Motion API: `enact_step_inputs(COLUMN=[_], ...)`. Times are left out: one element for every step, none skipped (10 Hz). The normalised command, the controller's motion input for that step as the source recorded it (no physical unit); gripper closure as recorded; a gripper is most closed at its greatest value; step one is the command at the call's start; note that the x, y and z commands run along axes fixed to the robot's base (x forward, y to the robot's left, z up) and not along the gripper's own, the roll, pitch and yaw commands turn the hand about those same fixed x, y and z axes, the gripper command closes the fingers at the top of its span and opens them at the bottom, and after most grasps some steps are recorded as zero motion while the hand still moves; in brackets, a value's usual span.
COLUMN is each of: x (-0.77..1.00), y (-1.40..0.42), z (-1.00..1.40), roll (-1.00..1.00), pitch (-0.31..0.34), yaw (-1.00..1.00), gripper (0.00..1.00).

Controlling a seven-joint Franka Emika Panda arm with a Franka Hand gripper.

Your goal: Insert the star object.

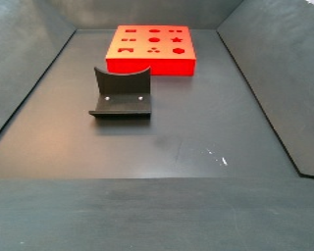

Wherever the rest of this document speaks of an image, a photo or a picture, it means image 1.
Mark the red shape sorter block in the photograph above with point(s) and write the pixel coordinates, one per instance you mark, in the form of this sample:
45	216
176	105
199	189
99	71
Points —
161	47

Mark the black curved holder bracket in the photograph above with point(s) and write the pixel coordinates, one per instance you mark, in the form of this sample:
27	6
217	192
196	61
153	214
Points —
125	94

